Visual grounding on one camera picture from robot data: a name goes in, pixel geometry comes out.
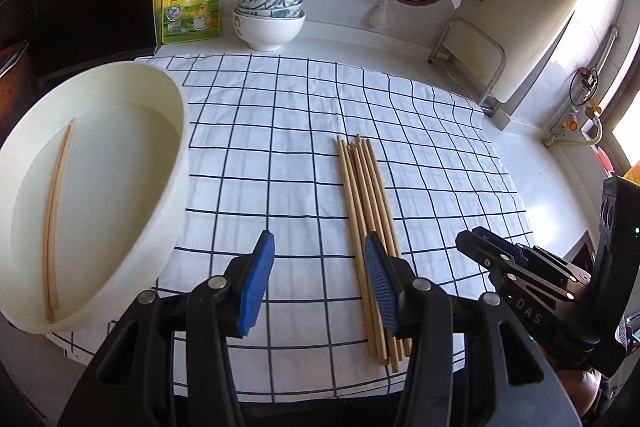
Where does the person's right hand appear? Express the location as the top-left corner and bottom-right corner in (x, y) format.
(555, 368), (608, 422)

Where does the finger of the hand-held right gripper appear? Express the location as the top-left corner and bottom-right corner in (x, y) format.
(472, 227), (591, 283)
(456, 230), (576, 333)

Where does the metal board rack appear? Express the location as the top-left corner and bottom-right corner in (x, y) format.
(429, 17), (507, 115)

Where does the bundle of wooden chopsticks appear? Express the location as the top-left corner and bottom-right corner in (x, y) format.
(336, 133), (412, 374)

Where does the white round basin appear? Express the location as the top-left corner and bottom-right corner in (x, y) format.
(0, 61), (191, 335)

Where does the white window handle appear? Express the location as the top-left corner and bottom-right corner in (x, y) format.
(597, 26), (621, 72)

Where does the plain white bowl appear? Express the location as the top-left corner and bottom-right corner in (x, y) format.
(233, 7), (306, 53)

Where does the white cutting board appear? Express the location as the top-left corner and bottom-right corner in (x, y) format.
(492, 0), (588, 108)

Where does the gas valve with yellow hose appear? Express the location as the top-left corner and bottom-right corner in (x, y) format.
(570, 66), (606, 148)

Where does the white black-checked cloth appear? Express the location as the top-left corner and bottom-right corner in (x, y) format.
(47, 52), (536, 395)

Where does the yellow seasoning pouch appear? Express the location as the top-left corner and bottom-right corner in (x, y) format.
(156, 0), (222, 46)

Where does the dark red cooking pot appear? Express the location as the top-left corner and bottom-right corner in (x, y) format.
(0, 39), (36, 128)

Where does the wooden chopstick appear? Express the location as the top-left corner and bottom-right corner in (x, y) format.
(44, 119), (75, 324)

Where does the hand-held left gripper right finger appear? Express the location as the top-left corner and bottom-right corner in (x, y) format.
(364, 233), (583, 427)

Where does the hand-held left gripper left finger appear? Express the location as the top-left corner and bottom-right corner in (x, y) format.
(75, 230), (276, 427)

